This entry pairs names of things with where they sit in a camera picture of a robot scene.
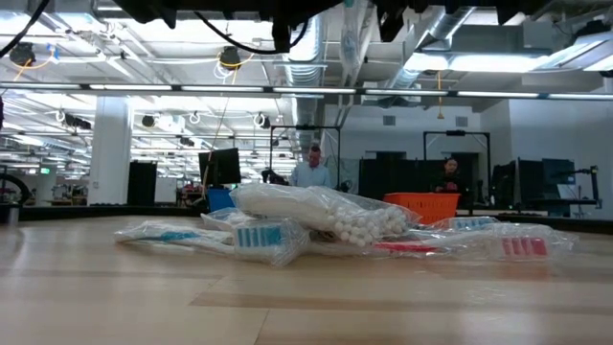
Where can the bagged cotton swabs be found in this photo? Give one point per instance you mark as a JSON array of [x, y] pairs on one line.
[[287, 203]]

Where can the bagged blue toothbrush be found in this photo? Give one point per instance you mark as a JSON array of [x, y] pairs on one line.
[[167, 236], [225, 218], [471, 223]]

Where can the black background robot arm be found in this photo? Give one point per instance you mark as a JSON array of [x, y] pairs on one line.
[[273, 177], [594, 182]]

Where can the black ceiling spotlight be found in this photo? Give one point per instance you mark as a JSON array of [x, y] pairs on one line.
[[230, 56], [21, 52]]

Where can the long ceiling light bar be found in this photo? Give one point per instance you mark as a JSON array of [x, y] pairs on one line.
[[306, 90]]

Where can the black computer monitor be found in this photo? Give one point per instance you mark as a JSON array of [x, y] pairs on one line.
[[220, 165]]

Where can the black partition panel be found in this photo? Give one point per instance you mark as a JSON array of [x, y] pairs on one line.
[[397, 177]]

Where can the person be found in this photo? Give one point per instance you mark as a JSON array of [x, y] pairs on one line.
[[311, 175], [447, 179]]

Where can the white square pillar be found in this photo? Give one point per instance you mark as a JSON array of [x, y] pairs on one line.
[[110, 148]]

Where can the black cabinet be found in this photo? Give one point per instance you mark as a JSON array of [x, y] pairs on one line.
[[141, 182]]

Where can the orange plastic bin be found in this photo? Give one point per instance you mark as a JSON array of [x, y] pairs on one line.
[[426, 206]]

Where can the blue plastic bin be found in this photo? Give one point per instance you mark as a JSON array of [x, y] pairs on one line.
[[220, 200]]

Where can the black desktop monitor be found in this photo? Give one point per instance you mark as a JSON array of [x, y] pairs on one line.
[[507, 182]]

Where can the dark desktop monitor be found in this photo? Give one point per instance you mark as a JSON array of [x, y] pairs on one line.
[[558, 172]]

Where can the green exit sign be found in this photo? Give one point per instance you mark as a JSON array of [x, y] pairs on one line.
[[44, 170]]

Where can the bagged red toothbrush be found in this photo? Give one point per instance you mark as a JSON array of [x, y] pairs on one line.
[[522, 246]]

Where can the grey cup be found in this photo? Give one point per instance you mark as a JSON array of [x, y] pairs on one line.
[[9, 214]]

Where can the black aluminium table frame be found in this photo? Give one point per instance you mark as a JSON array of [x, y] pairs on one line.
[[96, 212]]

